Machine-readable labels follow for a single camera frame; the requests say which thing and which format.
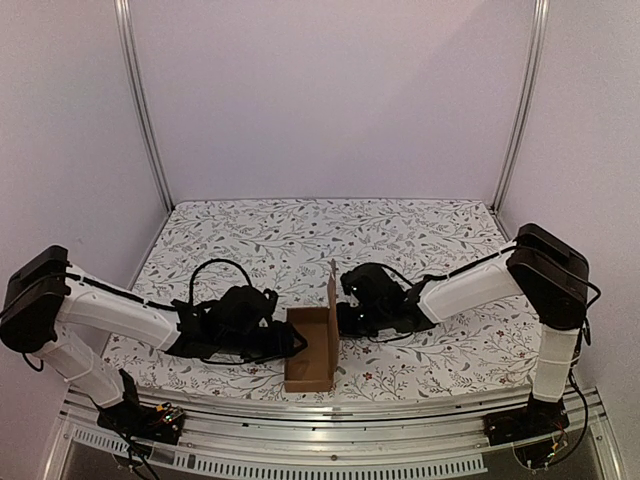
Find left aluminium frame post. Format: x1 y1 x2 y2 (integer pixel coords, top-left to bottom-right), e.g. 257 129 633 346
114 0 175 214

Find floral patterned table mat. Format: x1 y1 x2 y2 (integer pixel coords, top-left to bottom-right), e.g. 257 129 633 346
99 198 569 404

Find right aluminium frame post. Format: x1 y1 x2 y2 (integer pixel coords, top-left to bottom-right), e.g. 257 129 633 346
490 0 550 217

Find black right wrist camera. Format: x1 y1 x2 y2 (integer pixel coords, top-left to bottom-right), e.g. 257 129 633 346
340 263 404 304

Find aluminium front table rail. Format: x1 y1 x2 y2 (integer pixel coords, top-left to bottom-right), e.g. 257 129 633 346
39 383 626 480

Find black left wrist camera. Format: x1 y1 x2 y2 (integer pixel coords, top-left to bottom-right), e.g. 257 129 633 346
215 286 279 328

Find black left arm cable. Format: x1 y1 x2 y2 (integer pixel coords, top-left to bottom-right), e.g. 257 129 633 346
189 258 251 306

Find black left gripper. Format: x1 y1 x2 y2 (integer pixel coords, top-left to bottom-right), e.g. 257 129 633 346
217 321 307 366

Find brown cardboard box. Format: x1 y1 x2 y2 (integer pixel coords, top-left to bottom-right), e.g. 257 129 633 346
284 260 340 394

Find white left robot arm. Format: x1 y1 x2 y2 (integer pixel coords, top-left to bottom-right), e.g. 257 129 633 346
1 245 308 434

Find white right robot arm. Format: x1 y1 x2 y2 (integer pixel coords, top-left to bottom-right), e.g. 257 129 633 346
337 223 599 436

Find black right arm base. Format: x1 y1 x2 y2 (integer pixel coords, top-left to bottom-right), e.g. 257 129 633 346
483 394 569 446

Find aluminium frame post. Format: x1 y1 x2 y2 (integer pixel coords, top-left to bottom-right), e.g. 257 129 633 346
490 0 550 217
114 0 175 214

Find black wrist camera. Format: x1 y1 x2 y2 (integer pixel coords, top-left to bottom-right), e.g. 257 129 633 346
215 286 279 328
340 263 404 304

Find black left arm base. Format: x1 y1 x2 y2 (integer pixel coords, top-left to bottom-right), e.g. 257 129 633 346
97 369 186 445

